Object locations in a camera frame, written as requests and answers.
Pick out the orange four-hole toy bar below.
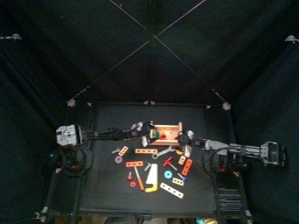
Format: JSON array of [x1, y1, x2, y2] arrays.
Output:
[[134, 148, 158, 155]]

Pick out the wooden toy toolbox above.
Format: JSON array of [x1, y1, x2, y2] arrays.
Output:
[[148, 121, 184, 147]]

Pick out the red-orange toy bar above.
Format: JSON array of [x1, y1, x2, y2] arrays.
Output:
[[180, 157, 193, 177]]

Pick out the grey toy wrench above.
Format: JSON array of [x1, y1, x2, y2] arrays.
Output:
[[150, 145, 176, 160]]

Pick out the red toy screwdriver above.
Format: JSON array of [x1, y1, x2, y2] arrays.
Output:
[[161, 156, 178, 172]]

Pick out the small orange toy bar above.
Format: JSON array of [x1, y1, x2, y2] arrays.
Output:
[[117, 145, 129, 157]]

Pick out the orange toy hammer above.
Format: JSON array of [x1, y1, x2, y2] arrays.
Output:
[[125, 160, 145, 192]]

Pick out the yellow white toy saw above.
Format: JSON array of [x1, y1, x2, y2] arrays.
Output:
[[144, 163, 160, 193]]

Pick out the long cream toy bar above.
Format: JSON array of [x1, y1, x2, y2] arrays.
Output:
[[158, 182, 184, 200]]

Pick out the metal table clamp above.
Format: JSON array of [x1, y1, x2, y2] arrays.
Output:
[[31, 206, 50, 224]]

